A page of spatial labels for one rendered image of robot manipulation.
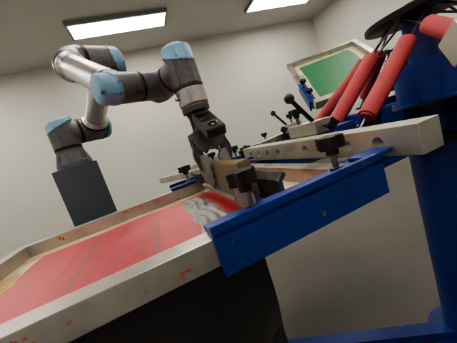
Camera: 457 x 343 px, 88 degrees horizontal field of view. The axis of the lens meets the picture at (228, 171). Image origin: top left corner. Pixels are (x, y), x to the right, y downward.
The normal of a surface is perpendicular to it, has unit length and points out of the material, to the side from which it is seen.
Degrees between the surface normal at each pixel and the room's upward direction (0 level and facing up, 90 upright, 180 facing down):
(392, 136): 90
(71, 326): 90
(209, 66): 90
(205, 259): 90
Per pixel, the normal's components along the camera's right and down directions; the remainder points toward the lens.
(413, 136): -0.89, 0.34
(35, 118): 0.33, 0.03
